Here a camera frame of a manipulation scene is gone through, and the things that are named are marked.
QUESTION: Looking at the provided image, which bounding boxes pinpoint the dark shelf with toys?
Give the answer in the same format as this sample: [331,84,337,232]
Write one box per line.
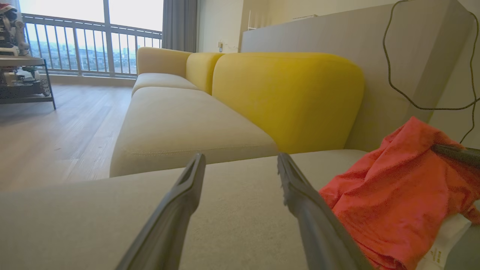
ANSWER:
[0,3,51,96]

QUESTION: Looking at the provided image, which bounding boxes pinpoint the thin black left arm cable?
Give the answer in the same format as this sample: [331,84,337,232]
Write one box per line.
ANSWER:
[382,0,480,145]

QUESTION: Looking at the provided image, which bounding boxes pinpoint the grey window curtain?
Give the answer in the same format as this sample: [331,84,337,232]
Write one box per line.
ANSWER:
[162,0,198,53]

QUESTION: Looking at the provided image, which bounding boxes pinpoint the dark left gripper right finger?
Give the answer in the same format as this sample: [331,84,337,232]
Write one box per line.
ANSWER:
[277,152,374,270]

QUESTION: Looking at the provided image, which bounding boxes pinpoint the narrow yellow sofa back cushion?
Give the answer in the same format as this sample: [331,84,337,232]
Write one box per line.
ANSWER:
[186,52,225,95]

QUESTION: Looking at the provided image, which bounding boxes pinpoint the yellow sofa end cushion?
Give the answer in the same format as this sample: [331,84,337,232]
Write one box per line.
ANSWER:
[136,47,192,76]

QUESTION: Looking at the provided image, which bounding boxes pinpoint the grey balcony railing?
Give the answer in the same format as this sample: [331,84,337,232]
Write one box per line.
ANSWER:
[22,13,164,77]

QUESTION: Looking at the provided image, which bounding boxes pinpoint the red jersey shirt white sleeves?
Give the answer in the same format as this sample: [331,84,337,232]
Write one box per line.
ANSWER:
[318,116,480,270]

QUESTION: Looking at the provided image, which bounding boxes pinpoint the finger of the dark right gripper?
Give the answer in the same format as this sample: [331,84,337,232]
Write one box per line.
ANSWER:
[430,143,480,169]

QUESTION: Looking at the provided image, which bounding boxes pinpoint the oval coffee table black legs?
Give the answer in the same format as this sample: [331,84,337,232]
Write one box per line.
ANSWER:
[0,56,57,110]

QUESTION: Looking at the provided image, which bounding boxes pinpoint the large glass balcony window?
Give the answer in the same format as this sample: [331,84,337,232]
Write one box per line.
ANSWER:
[19,0,164,77]

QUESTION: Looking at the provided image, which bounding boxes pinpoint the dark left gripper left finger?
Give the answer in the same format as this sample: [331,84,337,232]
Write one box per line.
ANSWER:
[115,152,207,270]

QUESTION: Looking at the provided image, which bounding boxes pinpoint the large yellow sofa back cushion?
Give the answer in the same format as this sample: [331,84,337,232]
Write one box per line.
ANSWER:
[212,52,365,155]

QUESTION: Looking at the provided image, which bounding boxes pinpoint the small grey sofa seat cushion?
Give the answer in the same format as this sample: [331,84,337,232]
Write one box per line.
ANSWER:
[131,72,199,96]

